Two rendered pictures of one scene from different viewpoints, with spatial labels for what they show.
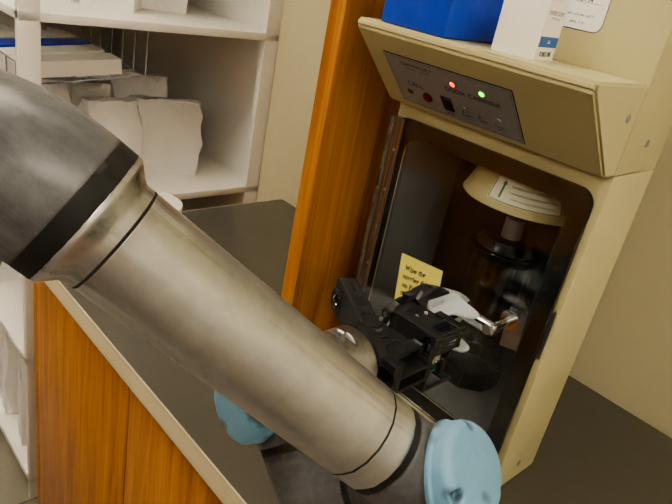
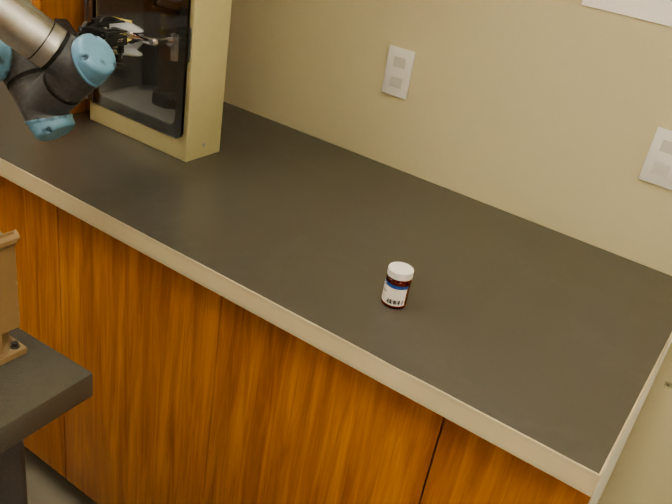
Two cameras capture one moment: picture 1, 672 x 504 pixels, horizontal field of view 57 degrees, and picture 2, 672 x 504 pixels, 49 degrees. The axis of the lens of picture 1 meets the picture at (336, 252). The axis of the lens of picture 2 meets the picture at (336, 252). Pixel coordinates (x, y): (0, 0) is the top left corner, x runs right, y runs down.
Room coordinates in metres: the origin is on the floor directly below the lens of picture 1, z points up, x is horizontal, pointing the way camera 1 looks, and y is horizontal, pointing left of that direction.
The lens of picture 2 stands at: (-0.88, -0.28, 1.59)
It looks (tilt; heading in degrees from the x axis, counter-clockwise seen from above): 28 degrees down; 346
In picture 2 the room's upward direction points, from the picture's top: 10 degrees clockwise
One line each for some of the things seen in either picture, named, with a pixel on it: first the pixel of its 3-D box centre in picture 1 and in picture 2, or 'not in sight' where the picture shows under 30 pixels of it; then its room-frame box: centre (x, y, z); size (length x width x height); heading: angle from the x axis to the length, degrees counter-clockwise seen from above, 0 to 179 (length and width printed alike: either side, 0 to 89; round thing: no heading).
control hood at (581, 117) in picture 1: (478, 91); not in sight; (0.74, -0.12, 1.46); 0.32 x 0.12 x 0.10; 47
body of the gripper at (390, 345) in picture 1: (398, 346); (90, 46); (0.59, -0.09, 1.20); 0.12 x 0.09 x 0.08; 137
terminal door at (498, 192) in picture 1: (445, 287); (135, 31); (0.78, -0.16, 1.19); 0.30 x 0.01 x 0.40; 46
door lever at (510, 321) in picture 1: (476, 312); (149, 37); (0.71, -0.19, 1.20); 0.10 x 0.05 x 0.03; 46
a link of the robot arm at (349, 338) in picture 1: (341, 361); not in sight; (0.53, -0.03, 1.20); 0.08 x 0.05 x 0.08; 47
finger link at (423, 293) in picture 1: (421, 305); (106, 28); (0.65, -0.11, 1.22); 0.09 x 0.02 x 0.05; 137
